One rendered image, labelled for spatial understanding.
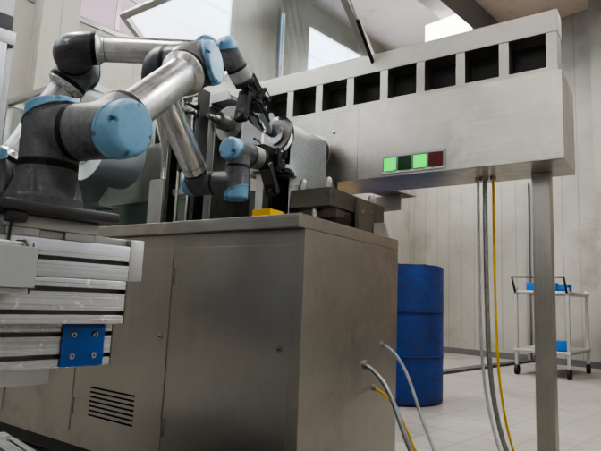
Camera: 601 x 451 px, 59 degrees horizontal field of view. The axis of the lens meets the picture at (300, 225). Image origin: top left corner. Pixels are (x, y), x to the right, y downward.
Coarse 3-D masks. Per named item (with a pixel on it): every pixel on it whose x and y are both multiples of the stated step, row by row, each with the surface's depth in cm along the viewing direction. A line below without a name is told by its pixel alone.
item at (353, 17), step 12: (156, 0) 233; (168, 0) 231; (348, 0) 202; (132, 12) 243; (348, 12) 205; (132, 24) 250; (360, 24) 206; (360, 36) 212; (372, 48) 217; (372, 60) 214
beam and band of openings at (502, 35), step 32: (480, 32) 190; (512, 32) 184; (544, 32) 178; (352, 64) 220; (384, 64) 211; (416, 64) 205; (448, 64) 204; (480, 64) 196; (512, 64) 188; (544, 64) 184; (288, 96) 237; (320, 96) 227; (352, 96) 218; (384, 96) 210; (416, 96) 201
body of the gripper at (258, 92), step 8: (256, 80) 186; (240, 88) 181; (248, 88) 183; (256, 88) 186; (264, 88) 187; (256, 96) 184; (264, 96) 188; (256, 104) 184; (264, 104) 188; (256, 112) 186
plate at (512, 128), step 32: (448, 96) 194; (480, 96) 187; (512, 96) 180; (544, 96) 175; (320, 128) 224; (352, 128) 215; (384, 128) 207; (416, 128) 199; (448, 128) 192; (480, 128) 185; (512, 128) 179; (544, 128) 173; (352, 160) 213; (448, 160) 190; (480, 160) 184; (512, 160) 178; (544, 160) 172; (352, 192) 236
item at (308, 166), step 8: (296, 152) 193; (304, 152) 197; (296, 160) 193; (304, 160) 197; (312, 160) 202; (320, 160) 206; (296, 168) 192; (304, 168) 197; (312, 168) 201; (320, 168) 206; (304, 176) 196; (312, 176) 201; (320, 176) 206; (296, 184) 192; (312, 184) 201; (320, 184) 206
